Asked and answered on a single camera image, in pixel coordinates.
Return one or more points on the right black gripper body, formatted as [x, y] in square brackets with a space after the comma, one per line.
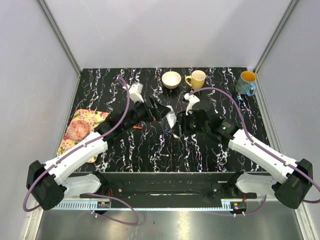
[183, 123]

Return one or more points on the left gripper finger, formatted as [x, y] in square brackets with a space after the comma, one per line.
[156, 114]
[157, 105]

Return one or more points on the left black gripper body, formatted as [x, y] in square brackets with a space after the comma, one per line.
[153, 109]

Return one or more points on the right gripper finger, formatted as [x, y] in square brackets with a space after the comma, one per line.
[180, 118]
[179, 131]

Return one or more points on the white remote control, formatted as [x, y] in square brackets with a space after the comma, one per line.
[171, 118]

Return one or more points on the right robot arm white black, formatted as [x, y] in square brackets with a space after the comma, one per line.
[289, 180]

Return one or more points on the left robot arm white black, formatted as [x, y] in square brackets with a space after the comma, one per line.
[45, 181]

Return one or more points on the cream ceramic bowl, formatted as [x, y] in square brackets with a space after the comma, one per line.
[171, 79]

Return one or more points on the yellow mug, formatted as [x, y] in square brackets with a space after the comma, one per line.
[196, 80]

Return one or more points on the blue floral mug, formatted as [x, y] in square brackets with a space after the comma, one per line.
[246, 84]

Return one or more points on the floral rectangular tray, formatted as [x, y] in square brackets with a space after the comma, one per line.
[93, 118]

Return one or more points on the red patterned glass bowl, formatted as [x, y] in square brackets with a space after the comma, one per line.
[77, 130]

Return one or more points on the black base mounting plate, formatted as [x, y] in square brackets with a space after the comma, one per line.
[205, 189]

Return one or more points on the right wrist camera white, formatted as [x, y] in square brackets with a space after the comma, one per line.
[192, 99]

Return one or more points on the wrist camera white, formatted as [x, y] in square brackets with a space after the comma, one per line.
[192, 99]
[135, 91]

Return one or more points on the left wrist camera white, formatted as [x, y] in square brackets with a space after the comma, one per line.
[135, 91]

